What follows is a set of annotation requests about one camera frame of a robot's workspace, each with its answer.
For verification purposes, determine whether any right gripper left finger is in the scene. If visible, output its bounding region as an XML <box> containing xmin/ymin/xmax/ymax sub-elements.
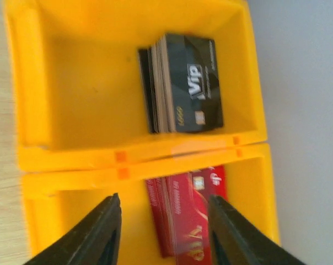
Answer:
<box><xmin>26</xmin><ymin>193</ymin><xmax>121</xmax><ymax>265</ymax></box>

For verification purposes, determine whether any red card stack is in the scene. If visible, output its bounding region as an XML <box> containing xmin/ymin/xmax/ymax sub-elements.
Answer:
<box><xmin>146</xmin><ymin>165</ymin><xmax>227</xmax><ymax>264</ymax></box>

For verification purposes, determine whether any yellow bin with black cards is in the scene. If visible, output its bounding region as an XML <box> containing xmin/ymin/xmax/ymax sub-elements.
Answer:
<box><xmin>3</xmin><ymin>1</ymin><xmax>267</xmax><ymax>172</ymax></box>

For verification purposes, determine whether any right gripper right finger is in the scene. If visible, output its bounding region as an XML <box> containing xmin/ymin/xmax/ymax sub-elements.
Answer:
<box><xmin>208</xmin><ymin>195</ymin><xmax>303</xmax><ymax>265</ymax></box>

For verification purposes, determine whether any yellow bin with red cards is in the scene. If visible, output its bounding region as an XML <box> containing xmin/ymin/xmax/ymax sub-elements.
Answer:
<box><xmin>22</xmin><ymin>143</ymin><xmax>280</xmax><ymax>264</ymax></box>

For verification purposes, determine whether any black card stack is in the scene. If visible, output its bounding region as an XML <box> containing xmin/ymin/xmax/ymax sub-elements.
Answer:
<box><xmin>138</xmin><ymin>34</ymin><xmax>224</xmax><ymax>134</ymax></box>

